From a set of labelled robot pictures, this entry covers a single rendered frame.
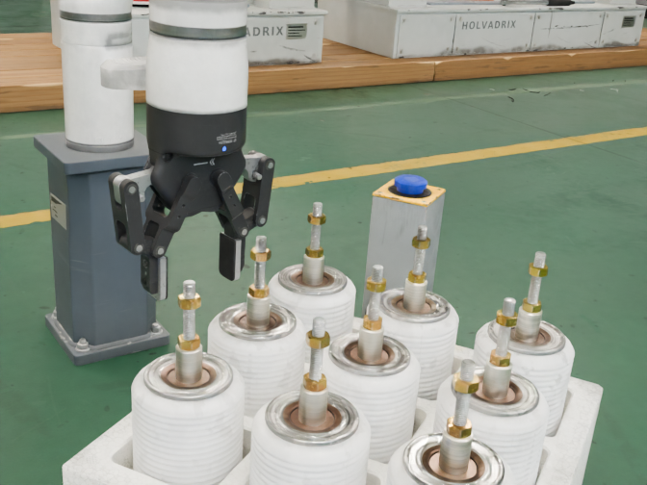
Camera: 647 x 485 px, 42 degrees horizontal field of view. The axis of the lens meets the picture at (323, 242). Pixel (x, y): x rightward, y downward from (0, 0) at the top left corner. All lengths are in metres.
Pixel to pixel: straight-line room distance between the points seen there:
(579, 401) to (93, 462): 0.48
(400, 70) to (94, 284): 2.22
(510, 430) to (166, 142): 0.36
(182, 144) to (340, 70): 2.50
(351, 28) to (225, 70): 2.94
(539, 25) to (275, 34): 1.32
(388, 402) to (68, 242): 0.60
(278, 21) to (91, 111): 1.90
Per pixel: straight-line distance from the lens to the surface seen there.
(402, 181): 1.01
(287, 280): 0.91
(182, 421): 0.71
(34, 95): 2.64
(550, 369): 0.83
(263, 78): 2.93
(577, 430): 0.86
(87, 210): 1.18
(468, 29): 3.56
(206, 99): 0.61
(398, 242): 1.02
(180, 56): 0.61
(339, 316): 0.90
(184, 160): 0.64
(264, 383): 0.80
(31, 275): 1.54
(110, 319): 1.25
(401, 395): 0.76
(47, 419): 1.15
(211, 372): 0.74
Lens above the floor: 0.64
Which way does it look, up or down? 22 degrees down
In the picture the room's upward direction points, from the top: 4 degrees clockwise
